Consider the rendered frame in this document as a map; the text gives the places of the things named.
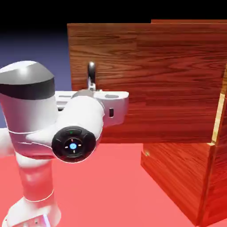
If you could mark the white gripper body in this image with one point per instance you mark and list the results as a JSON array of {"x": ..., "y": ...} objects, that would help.
[{"x": 117, "y": 97}]

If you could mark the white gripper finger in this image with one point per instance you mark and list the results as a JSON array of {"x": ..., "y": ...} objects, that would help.
[{"x": 92, "y": 86}]

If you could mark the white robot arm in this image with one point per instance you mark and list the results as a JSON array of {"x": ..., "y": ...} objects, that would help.
[{"x": 32, "y": 113}]

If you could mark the wooden cabinet door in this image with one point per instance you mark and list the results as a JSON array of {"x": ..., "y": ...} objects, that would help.
[
  {"x": 177, "y": 173},
  {"x": 159, "y": 79}
]

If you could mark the red-brown wooden cabinet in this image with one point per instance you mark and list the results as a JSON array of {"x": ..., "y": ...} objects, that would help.
[{"x": 218, "y": 177}]

